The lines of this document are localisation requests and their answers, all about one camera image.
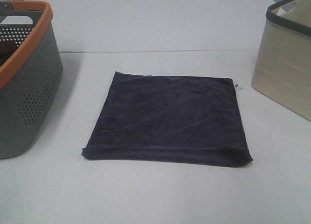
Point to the dark grey towel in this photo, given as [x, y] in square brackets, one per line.
[183, 119]

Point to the brown towel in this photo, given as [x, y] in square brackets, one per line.
[7, 48]

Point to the grey perforated basket orange rim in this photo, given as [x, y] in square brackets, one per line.
[30, 78]

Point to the beige fabric bin grey rim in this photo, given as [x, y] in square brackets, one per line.
[283, 67]

